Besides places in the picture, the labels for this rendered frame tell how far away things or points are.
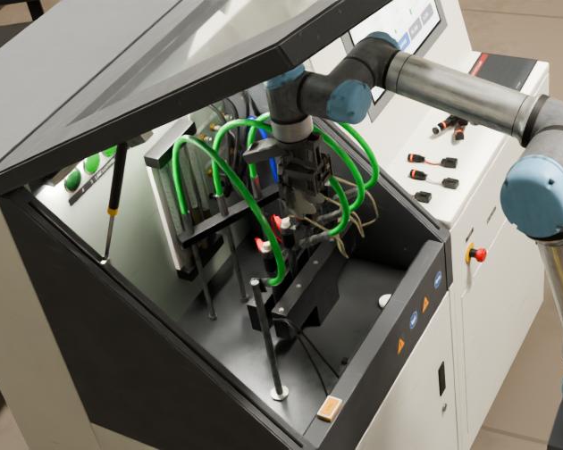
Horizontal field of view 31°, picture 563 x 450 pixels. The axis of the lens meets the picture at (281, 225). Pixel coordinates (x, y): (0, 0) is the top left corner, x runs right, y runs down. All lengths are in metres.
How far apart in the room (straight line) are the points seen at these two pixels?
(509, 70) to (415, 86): 1.06
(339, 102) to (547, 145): 0.35
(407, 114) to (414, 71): 0.81
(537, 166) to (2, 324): 1.20
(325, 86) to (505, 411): 1.70
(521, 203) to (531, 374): 1.74
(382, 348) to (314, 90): 0.63
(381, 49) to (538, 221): 0.44
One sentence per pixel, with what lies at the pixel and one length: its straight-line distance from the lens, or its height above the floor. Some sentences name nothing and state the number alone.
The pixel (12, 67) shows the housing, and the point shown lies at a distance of 2.21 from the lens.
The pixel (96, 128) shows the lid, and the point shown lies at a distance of 1.59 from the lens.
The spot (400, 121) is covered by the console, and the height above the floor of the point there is 1.04.
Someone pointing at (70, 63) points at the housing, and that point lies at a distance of 2.16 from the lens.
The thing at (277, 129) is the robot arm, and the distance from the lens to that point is 1.86.
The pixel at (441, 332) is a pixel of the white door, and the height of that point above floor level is 0.70.
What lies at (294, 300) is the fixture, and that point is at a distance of 2.22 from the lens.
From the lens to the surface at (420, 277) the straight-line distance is 2.28.
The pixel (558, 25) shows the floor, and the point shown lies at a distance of 4.99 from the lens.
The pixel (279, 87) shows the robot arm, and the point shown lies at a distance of 1.80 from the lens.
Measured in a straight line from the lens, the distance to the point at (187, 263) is 2.38.
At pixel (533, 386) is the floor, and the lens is 3.31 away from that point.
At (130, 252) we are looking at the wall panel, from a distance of 2.23.
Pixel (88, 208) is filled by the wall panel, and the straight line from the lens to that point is 2.09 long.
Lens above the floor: 2.53
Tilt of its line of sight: 40 degrees down
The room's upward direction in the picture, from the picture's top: 11 degrees counter-clockwise
